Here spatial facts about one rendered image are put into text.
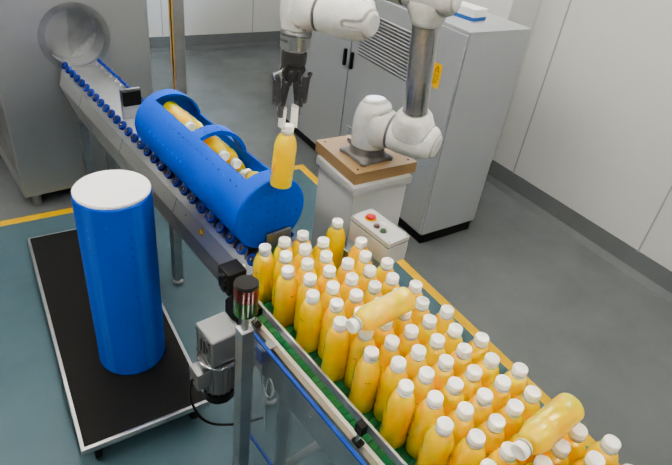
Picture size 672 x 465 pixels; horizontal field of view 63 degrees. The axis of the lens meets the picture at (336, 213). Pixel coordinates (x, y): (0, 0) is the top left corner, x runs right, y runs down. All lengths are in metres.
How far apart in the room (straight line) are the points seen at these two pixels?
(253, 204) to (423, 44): 0.84
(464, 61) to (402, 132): 1.09
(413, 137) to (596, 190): 2.31
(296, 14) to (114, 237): 1.08
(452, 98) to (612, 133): 1.33
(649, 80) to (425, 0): 2.32
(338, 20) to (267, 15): 6.00
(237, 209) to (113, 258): 0.59
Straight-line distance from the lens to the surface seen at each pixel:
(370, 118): 2.32
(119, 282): 2.29
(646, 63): 4.05
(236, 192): 1.87
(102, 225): 2.13
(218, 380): 1.94
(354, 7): 1.50
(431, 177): 3.52
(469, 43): 3.23
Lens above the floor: 2.16
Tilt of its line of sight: 33 degrees down
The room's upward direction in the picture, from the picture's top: 8 degrees clockwise
